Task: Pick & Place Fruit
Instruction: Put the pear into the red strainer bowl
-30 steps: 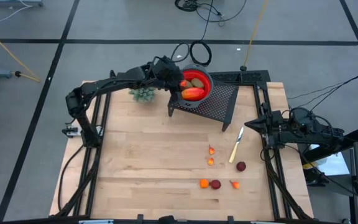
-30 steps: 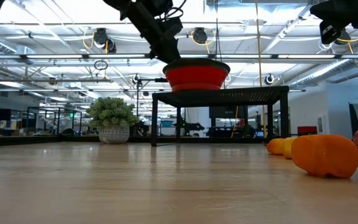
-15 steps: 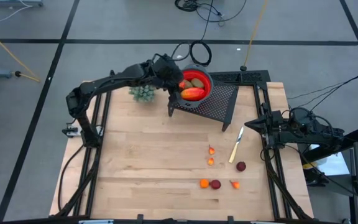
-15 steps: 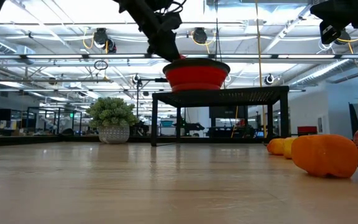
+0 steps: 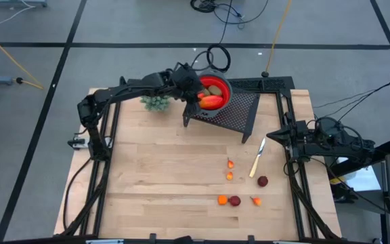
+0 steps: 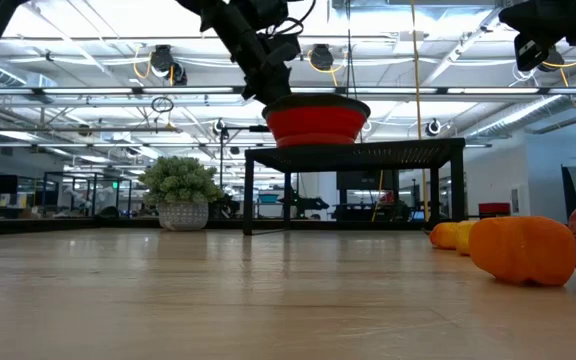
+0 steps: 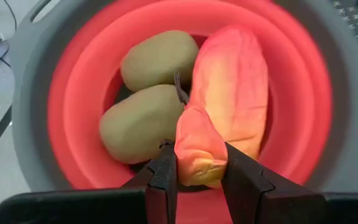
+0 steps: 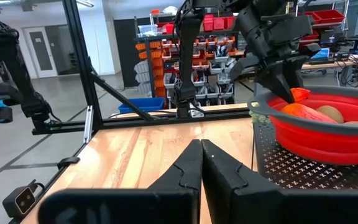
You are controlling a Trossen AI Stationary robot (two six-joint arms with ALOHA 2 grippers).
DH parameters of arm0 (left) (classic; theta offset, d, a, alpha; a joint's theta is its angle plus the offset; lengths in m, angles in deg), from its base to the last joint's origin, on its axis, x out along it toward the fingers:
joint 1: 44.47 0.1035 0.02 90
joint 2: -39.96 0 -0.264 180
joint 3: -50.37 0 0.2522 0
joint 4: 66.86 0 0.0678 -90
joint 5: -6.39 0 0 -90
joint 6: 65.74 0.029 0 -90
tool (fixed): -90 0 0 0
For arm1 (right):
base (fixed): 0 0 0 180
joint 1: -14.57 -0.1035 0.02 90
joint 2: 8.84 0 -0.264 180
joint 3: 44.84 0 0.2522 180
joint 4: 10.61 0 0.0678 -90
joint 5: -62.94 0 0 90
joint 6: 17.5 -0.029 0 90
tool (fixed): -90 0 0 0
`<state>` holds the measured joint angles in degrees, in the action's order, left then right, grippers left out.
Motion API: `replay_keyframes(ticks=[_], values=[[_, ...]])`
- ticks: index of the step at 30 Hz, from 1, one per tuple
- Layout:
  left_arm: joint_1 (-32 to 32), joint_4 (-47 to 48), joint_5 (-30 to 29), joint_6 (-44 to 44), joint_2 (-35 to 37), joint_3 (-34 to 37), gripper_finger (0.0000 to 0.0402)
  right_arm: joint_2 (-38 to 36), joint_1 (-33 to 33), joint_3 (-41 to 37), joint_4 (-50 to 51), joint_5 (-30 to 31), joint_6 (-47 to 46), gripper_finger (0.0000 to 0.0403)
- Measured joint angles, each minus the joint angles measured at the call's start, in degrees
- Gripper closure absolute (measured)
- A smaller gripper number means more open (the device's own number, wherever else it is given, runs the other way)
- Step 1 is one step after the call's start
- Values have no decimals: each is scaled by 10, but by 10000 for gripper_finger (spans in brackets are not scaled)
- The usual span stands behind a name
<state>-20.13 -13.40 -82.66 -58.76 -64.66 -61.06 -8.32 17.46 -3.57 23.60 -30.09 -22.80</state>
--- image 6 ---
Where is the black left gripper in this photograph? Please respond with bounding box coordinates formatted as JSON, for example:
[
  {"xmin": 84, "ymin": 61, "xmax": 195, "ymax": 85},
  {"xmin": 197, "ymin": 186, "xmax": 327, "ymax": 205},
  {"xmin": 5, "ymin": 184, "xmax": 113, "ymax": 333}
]
[{"xmin": 235, "ymin": 34, "xmax": 303, "ymax": 105}]

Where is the red collapsible bowl grey rim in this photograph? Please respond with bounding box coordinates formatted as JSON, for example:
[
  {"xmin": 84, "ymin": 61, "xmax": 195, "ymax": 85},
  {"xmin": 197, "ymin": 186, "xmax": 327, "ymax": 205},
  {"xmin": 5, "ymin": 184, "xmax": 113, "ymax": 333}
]
[{"xmin": 261, "ymin": 92, "xmax": 372, "ymax": 149}]

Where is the small red-orange toy fruit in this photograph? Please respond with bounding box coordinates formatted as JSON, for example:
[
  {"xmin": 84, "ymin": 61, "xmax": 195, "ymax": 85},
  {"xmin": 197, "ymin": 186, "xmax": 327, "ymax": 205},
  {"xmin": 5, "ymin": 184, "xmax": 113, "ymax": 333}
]
[{"xmin": 428, "ymin": 222, "xmax": 460, "ymax": 251}]

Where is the small yellow fruit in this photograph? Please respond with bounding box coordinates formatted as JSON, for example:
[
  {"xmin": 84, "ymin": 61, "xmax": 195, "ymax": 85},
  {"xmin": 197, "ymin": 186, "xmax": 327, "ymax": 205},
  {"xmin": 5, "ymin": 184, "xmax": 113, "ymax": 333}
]
[{"xmin": 454, "ymin": 220, "xmax": 480, "ymax": 258}]

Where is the black perforated metal shelf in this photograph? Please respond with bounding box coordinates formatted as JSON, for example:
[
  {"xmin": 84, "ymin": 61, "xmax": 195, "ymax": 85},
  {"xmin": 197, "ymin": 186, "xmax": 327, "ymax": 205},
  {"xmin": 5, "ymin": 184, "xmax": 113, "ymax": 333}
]
[{"xmin": 242, "ymin": 138, "xmax": 467, "ymax": 237}]

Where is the green succulent in white pot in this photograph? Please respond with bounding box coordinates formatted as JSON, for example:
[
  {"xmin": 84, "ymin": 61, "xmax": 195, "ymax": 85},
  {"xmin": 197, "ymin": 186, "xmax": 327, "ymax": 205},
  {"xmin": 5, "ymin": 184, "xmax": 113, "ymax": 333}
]
[{"xmin": 137, "ymin": 155, "xmax": 225, "ymax": 232}]

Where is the red bin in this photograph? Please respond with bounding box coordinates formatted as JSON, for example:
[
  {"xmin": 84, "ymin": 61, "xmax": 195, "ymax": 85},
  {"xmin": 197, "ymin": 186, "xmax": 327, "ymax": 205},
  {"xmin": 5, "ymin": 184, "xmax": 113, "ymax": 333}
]
[{"xmin": 477, "ymin": 202, "xmax": 512, "ymax": 220}]

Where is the black gantry frame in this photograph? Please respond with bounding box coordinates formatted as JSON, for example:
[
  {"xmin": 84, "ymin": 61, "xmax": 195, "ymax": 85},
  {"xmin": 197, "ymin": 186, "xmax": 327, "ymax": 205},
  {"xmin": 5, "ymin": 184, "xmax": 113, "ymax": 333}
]
[{"xmin": 219, "ymin": 124, "xmax": 274, "ymax": 166}]

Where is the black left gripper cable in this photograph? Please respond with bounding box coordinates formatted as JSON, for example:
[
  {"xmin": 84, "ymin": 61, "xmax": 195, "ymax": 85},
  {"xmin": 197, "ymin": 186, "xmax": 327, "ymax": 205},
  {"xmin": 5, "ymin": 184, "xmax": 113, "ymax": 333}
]
[{"xmin": 265, "ymin": 0, "xmax": 317, "ymax": 37}]

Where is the black hanging cable with coil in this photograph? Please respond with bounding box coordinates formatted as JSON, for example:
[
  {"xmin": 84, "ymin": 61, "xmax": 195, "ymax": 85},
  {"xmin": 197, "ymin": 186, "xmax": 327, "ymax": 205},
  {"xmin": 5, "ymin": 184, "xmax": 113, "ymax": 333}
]
[{"xmin": 343, "ymin": 0, "xmax": 364, "ymax": 145}]

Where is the black workstation frame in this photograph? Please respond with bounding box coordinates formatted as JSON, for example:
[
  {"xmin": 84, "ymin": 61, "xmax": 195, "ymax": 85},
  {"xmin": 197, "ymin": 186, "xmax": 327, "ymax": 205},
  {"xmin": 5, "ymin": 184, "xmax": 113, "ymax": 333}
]
[{"xmin": 41, "ymin": 171, "xmax": 134, "ymax": 220}]

